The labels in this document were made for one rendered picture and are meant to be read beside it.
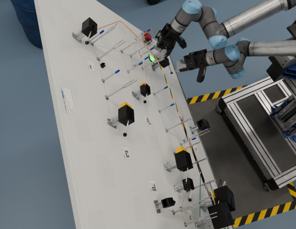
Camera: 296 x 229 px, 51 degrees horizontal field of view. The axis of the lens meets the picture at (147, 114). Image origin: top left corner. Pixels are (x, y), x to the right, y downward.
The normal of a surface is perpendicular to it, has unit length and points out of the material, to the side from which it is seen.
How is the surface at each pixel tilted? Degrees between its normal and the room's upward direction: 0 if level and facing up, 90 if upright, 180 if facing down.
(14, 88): 0
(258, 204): 0
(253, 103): 0
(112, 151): 50
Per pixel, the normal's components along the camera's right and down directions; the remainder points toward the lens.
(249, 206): 0.07, -0.40
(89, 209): 0.79, -0.43
